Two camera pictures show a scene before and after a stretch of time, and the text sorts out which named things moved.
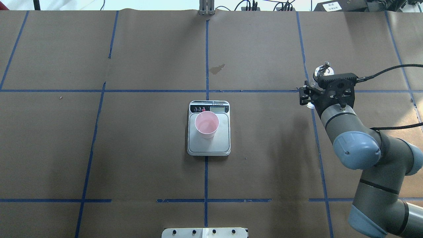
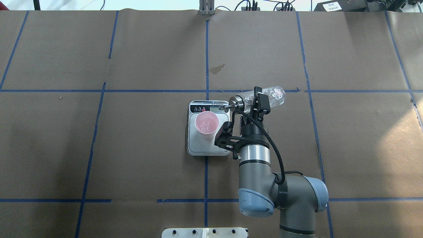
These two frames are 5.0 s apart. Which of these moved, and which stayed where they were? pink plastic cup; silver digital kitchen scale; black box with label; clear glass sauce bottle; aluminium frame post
Moved: clear glass sauce bottle
Stayed: aluminium frame post; black box with label; pink plastic cup; silver digital kitchen scale
